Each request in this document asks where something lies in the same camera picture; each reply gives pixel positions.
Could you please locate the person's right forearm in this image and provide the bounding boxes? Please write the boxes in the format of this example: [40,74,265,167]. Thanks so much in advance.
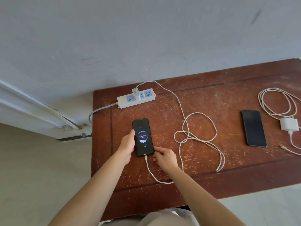
[168,167,246,226]

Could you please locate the person's white shirt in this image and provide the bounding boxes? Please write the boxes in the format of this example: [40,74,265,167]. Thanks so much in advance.
[98,208,196,226]

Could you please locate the person's left forearm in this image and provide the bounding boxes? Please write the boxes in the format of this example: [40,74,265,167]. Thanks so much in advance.
[48,149,131,226]

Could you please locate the person's left hand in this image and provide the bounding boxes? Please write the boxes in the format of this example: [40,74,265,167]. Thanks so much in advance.
[116,129,136,165]

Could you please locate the white power strip blue sockets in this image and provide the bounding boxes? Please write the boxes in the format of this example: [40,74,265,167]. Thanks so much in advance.
[117,88,156,109]

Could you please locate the white wall cable conduit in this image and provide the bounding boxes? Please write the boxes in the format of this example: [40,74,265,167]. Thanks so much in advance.
[0,78,92,139]

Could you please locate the brown wooden table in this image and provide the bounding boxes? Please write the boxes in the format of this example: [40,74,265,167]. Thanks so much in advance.
[90,58,301,222]

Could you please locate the white charger cable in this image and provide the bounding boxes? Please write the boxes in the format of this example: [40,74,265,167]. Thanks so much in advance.
[135,80,226,185]
[258,88,301,156]

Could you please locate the person's right hand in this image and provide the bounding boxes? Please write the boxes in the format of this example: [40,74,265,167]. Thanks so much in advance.
[153,146,180,176]

